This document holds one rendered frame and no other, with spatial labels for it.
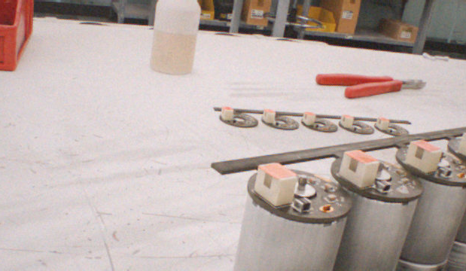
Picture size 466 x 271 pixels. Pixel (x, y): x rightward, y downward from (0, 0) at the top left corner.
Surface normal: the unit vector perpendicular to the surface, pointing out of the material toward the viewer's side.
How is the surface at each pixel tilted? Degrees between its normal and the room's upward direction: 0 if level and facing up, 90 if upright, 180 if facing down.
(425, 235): 90
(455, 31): 90
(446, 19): 90
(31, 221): 0
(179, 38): 90
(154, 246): 0
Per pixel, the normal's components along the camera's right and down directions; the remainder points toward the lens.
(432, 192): -0.29, 0.34
